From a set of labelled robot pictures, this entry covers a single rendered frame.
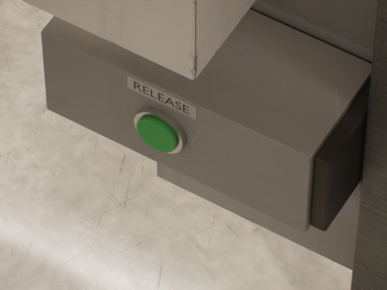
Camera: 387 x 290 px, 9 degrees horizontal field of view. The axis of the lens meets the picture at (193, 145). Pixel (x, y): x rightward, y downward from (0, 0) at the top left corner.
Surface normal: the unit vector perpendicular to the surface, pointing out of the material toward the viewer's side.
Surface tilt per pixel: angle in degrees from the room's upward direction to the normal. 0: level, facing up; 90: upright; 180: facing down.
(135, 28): 90
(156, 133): 90
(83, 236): 0
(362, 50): 90
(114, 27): 90
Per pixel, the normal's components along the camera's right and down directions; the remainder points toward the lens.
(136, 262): 0.00, -0.61
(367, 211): -0.51, 0.68
